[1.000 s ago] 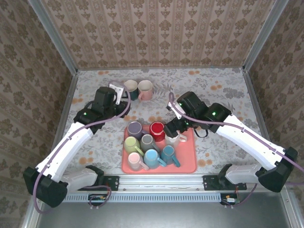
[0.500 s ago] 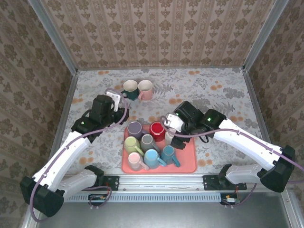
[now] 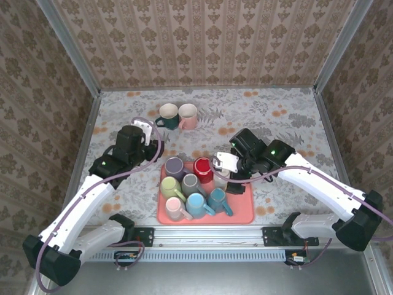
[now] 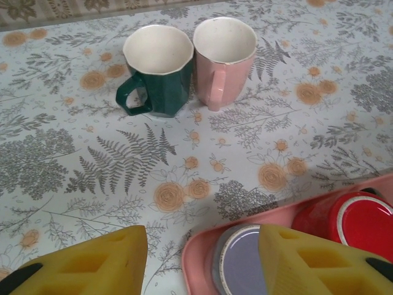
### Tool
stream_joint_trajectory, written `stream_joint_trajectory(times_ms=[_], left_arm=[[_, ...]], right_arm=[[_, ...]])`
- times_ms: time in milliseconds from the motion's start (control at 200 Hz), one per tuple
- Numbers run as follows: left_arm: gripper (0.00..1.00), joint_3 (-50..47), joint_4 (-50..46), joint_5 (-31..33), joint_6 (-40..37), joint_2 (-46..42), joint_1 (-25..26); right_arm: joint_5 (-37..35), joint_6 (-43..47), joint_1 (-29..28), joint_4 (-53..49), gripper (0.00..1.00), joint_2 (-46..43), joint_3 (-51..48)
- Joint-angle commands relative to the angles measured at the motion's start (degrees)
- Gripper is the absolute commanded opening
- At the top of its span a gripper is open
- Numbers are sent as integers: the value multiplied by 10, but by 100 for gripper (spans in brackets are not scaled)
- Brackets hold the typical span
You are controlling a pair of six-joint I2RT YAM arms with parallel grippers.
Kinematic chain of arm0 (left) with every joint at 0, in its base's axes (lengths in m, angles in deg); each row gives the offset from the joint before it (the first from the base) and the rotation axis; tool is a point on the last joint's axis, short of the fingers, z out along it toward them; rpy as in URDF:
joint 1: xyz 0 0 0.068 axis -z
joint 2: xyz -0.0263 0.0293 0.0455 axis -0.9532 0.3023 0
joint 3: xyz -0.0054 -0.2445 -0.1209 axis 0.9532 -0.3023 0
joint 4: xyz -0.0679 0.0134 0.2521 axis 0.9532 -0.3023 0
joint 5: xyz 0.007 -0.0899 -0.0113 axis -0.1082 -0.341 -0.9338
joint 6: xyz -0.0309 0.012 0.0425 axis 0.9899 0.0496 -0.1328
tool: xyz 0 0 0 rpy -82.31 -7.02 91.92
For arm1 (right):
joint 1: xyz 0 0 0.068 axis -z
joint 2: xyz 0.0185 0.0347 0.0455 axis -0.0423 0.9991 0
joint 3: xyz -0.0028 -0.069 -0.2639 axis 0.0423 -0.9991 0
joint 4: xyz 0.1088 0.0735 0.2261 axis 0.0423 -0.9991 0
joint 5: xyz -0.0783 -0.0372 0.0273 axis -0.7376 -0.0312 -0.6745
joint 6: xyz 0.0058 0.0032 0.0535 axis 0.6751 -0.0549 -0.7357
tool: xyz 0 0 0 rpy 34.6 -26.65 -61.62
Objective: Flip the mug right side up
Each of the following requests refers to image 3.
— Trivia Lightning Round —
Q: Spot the aluminium frame post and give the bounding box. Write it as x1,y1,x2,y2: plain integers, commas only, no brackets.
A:
36,0,102,98
313,0,374,93

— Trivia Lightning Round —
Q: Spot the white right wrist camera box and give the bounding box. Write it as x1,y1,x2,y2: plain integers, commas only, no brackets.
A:
214,151,239,173

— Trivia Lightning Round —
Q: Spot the cream white mug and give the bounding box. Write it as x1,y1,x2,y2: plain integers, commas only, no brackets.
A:
212,168,231,191

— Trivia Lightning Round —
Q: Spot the grey mug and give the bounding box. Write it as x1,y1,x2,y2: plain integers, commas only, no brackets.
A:
181,173,208,197

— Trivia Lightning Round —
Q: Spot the salmon pink mug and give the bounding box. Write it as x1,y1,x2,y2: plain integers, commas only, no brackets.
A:
177,103,198,131

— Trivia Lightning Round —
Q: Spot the small circuit board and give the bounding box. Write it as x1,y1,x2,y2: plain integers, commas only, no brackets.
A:
285,250,309,267
115,250,139,267

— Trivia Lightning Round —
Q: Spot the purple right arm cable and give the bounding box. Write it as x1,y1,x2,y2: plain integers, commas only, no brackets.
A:
209,155,393,271

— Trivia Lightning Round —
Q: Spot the light green mug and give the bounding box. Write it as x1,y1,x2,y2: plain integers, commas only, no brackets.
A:
159,176,187,202

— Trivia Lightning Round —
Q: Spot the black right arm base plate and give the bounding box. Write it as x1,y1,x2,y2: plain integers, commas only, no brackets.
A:
262,226,320,247

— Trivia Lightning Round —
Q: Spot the red mug with black handle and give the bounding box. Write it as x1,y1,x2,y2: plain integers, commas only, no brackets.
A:
193,156,216,184

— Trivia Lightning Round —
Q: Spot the slotted pale blue cable duct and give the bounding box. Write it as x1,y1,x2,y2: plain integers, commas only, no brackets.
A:
80,248,308,262

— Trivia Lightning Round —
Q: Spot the dark green mug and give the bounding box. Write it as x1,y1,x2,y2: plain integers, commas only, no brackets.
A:
154,103,181,130

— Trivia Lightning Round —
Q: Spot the aluminium mounting rail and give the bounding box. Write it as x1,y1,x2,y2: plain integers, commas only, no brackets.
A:
152,227,264,247

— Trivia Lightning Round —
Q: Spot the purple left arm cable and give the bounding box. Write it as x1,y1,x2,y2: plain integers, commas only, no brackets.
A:
35,116,165,293

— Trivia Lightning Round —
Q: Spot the pale pink mug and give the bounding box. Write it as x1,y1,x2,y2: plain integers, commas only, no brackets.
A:
165,196,193,222

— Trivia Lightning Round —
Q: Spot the aluminium table side rail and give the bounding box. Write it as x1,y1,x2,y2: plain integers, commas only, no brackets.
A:
313,90,354,193
63,95,102,200

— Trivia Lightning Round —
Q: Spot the teal blue mug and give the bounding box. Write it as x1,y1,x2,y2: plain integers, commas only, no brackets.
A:
207,187,233,216

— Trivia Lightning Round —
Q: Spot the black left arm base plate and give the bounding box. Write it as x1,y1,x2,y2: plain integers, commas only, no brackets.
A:
131,226,155,247

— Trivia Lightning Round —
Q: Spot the light blue mug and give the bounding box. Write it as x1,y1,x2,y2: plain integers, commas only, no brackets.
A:
185,192,216,219

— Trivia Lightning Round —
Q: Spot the purple mug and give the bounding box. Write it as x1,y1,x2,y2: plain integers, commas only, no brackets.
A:
164,157,193,183

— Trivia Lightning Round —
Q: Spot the floral patterned tablecloth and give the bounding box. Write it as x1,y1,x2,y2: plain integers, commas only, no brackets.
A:
66,87,351,227

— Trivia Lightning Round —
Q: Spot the pink plastic tray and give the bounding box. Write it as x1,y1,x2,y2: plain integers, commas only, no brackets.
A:
157,161,255,225

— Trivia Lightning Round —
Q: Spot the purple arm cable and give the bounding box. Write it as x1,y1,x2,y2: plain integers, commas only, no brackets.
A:
35,116,165,293
209,155,393,271

